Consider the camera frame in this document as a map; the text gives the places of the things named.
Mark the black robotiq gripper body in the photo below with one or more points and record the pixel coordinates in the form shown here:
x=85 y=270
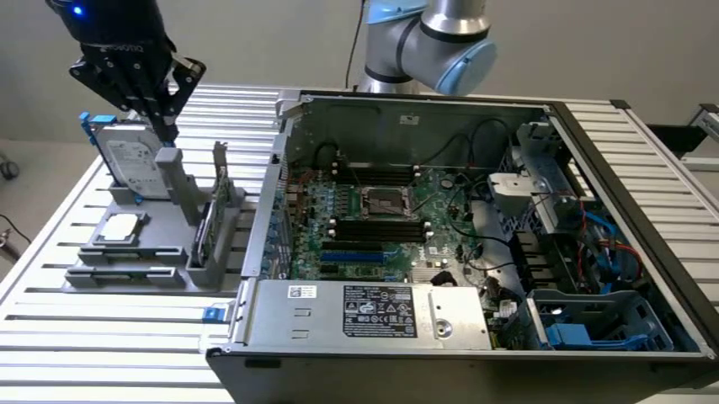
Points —
x=114 y=29

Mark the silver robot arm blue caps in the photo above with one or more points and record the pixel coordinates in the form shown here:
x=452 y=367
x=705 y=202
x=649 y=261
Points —
x=414 y=38

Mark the black ram slot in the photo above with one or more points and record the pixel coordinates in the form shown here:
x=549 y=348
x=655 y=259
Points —
x=381 y=226
x=378 y=182
x=381 y=238
x=381 y=221
x=378 y=177
x=378 y=167
x=378 y=172
x=381 y=232

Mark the hard disk with blue carrier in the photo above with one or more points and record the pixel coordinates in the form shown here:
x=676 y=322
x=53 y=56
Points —
x=125 y=155

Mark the silver cpu chip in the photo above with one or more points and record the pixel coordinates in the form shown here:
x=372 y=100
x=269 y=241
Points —
x=121 y=226

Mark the grey printed parts rack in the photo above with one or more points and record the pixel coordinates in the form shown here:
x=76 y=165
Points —
x=162 y=269

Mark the cpu socket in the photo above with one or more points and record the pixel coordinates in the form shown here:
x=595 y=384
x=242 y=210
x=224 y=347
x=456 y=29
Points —
x=388 y=202

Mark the black expansion slot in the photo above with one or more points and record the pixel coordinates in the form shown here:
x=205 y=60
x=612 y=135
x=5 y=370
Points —
x=350 y=247

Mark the blue expansion slot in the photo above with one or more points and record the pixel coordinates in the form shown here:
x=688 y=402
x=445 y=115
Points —
x=353 y=256

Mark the blue case latch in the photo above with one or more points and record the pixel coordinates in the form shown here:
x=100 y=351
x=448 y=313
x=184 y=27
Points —
x=213 y=315

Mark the green motherboard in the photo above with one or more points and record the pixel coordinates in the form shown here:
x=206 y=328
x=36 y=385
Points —
x=437 y=227

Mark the silver power supply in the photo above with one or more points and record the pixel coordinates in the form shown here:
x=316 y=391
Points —
x=314 y=320

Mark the silver chipset heatsink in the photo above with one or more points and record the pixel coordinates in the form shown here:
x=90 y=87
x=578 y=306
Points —
x=429 y=277

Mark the silver disk bay cage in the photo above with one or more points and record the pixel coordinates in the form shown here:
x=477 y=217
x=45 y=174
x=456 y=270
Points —
x=546 y=177

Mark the black table end cap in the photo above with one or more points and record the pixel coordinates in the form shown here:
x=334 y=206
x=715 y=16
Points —
x=619 y=104

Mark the open black pc case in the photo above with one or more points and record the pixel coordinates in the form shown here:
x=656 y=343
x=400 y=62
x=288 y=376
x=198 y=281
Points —
x=393 y=379

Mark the blue plastic disk bay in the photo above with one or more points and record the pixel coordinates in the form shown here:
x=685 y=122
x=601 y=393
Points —
x=617 y=320

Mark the graphics card with metal bracket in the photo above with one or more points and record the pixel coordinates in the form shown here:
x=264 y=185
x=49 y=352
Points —
x=221 y=189

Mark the black and silver side frame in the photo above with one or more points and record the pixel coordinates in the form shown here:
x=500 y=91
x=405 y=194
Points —
x=691 y=134

